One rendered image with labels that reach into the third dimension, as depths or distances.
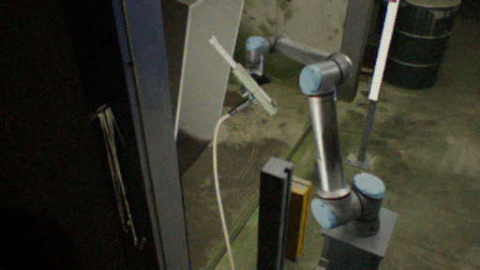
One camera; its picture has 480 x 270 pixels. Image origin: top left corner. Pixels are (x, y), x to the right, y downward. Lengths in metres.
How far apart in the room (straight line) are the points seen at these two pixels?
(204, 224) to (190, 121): 0.71
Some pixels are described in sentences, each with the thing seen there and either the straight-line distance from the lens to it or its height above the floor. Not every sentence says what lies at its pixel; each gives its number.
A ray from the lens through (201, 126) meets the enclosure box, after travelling 3.02.
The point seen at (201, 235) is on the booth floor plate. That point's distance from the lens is 2.94.
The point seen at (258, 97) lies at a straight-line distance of 2.08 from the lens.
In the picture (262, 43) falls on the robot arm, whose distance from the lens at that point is 2.29.
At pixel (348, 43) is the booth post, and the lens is 4.09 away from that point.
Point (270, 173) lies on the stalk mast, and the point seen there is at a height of 1.64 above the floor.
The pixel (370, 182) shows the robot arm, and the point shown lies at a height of 0.91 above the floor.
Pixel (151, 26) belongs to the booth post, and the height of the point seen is 1.81.
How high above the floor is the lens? 2.28
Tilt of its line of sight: 37 degrees down
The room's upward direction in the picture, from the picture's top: straight up
